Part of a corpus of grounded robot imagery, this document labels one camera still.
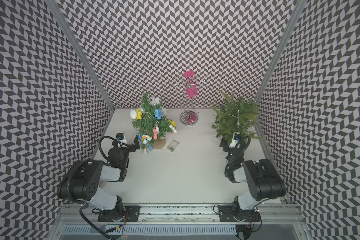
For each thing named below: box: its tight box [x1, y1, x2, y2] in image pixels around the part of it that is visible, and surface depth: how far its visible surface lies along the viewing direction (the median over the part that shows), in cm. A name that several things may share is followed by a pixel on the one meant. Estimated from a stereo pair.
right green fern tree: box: [210, 89, 263, 142], surface depth 77 cm
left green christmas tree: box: [132, 92, 176, 150], surface depth 78 cm
